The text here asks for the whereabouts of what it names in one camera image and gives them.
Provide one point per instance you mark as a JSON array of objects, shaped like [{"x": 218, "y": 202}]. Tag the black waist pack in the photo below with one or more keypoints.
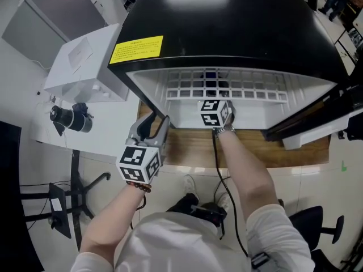
[{"x": 210, "y": 215}]

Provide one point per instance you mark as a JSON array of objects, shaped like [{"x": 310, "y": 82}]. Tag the black camera on table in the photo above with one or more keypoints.
[{"x": 71, "y": 119}]

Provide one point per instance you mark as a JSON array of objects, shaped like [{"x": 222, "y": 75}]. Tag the white fridge shelf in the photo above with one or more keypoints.
[{"x": 255, "y": 95}]

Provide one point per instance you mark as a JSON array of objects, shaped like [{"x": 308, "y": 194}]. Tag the person's black trousers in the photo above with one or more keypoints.
[{"x": 184, "y": 203}]

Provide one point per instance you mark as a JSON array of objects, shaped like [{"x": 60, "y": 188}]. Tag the black office chair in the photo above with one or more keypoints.
[{"x": 309, "y": 228}]

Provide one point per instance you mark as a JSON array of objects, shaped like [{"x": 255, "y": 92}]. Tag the black smartphone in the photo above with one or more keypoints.
[{"x": 59, "y": 129}]

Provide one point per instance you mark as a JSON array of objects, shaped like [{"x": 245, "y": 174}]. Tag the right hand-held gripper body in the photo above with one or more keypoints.
[{"x": 212, "y": 115}]

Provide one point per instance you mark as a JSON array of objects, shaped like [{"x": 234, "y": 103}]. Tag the person's white left shoe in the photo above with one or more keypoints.
[{"x": 189, "y": 184}]

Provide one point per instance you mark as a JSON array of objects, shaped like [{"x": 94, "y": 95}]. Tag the white microwave oven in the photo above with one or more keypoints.
[{"x": 82, "y": 64}]

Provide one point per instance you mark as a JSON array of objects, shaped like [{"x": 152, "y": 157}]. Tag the person's left forearm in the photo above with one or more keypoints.
[{"x": 110, "y": 220}]

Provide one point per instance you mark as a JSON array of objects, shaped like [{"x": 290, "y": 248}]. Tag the black box with white label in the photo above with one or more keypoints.
[{"x": 59, "y": 211}]

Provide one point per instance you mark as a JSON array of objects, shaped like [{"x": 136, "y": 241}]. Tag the black mini fridge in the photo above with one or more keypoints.
[{"x": 227, "y": 24}]

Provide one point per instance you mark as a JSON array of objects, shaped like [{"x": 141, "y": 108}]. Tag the person's right forearm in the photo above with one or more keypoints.
[{"x": 246, "y": 174}]

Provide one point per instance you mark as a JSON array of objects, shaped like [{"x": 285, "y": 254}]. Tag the tall grey fridge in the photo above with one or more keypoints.
[{"x": 42, "y": 18}]

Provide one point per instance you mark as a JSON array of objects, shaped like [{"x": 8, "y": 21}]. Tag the silver wristwatch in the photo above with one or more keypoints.
[{"x": 224, "y": 130}]

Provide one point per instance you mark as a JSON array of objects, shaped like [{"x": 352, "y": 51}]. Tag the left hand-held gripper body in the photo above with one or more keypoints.
[{"x": 136, "y": 163}]

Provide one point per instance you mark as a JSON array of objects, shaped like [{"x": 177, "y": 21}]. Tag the white table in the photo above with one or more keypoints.
[{"x": 107, "y": 129}]

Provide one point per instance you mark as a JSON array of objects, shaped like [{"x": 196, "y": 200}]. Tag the yellow warning sticker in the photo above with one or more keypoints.
[{"x": 136, "y": 50}]

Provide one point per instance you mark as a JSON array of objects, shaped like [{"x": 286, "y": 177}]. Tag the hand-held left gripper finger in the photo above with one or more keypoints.
[
  {"x": 165, "y": 129},
  {"x": 139, "y": 126}
]

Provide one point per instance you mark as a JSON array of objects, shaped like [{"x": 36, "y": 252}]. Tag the person's white shoe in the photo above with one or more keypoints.
[
  {"x": 223, "y": 202},
  {"x": 189, "y": 184}
]

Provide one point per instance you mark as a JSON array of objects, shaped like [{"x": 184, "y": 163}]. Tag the wooden top table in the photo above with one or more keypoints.
[{"x": 193, "y": 149}]

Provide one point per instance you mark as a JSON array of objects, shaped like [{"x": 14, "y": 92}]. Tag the large black monitor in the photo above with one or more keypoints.
[{"x": 14, "y": 203}]

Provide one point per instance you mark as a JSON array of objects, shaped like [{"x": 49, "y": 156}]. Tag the black table base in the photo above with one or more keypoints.
[{"x": 79, "y": 191}]

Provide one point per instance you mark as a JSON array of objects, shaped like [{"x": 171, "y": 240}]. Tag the person's white right shoe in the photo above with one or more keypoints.
[{"x": 223, "y": 202}]

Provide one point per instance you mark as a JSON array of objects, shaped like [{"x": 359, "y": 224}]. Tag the person's white shirt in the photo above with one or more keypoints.
[{"x": 184, "y": 242}]

